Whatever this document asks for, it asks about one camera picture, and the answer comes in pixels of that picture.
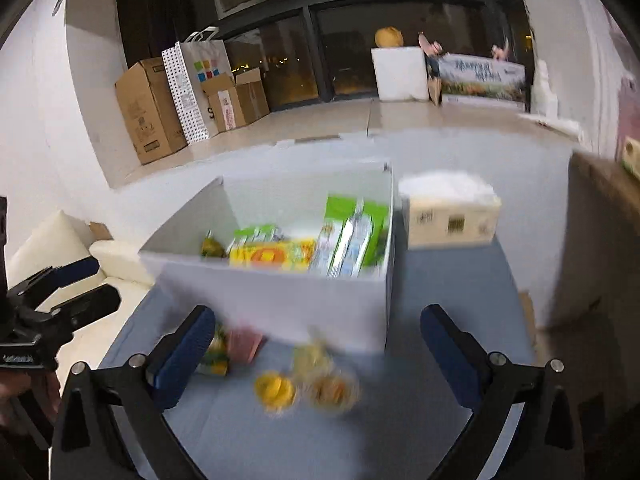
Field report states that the white dotted paper bag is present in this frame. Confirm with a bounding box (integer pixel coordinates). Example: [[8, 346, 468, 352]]
[[162, 26, 232, 144]]

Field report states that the grey blue table cloth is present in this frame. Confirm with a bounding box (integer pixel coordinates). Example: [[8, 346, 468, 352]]
[[96, 238, 539, 480]]

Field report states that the white foam box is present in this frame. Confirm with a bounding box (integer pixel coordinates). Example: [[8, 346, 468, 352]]
[[371, 47, 428, 102]]

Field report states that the pink jelly cup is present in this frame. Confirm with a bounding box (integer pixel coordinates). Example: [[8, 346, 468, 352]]
[[227, 327, 265, 365]]

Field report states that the orange yellow jelly cup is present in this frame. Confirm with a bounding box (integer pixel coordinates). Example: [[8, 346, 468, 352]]
[[254, 372, 297, 413]]

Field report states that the orange pomelo fruit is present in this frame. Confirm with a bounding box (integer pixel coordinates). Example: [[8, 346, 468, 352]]
[[374, 26, 404, 49]]

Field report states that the yellow green carton box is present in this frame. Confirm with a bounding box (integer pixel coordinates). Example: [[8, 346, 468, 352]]
[[620, 136, 640, 180]]

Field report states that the white storage box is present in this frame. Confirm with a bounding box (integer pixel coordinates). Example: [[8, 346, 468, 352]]
[[139, 162, 395, 354]]

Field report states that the left hand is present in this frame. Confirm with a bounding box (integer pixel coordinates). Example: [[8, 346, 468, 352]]
[[0, 370, 61, 431]]

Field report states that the small green gold snack bag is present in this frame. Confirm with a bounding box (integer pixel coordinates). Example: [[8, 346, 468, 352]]
[[196, 326, 230, 377]]

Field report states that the pale yellow jelly cup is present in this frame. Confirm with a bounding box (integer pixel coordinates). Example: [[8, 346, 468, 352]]
[[292, 334, 334, 382]]

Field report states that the printed gift box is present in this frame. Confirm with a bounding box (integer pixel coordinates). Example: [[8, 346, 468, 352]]
[[438, 54, 527, 112]]

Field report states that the white spray bottle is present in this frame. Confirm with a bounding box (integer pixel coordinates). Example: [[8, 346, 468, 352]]
[[530, 58, 559, 119]]

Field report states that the yellow sunflower seed bag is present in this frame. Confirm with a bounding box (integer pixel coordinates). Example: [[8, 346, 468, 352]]
[[229, 240, 316, 272]]

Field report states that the small open cardboard box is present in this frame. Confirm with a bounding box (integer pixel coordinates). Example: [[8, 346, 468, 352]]
[[201, 68, 270, 132]]

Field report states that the green peas snack bag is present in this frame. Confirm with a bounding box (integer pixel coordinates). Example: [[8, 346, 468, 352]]
[[200, 231, 227, 258]]

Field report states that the large cardboard box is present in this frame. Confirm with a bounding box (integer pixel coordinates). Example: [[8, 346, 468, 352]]
[[115, 58, 186, 165]]

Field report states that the tissue pack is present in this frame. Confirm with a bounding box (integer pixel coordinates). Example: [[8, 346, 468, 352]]
[[398, 170, 502, 250]]

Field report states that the rolled white paper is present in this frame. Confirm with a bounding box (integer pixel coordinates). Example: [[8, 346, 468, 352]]
[[518, 113, 585, 142]]

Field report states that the green white snack pack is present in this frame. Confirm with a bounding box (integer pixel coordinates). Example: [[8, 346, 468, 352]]
[[329, 200, 388, 278], [309, 195, 360, 276]]

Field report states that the jelly cup printed lid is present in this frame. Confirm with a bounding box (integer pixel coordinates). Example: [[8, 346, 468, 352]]
[[306, 370, 360, 415]]

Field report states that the brown side counter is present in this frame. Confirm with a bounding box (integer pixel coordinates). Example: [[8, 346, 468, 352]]
[[544, 151, 639, 327]]

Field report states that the cream leather sofa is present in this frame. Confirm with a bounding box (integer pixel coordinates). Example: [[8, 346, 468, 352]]
[[6, 210, 154, 382]]

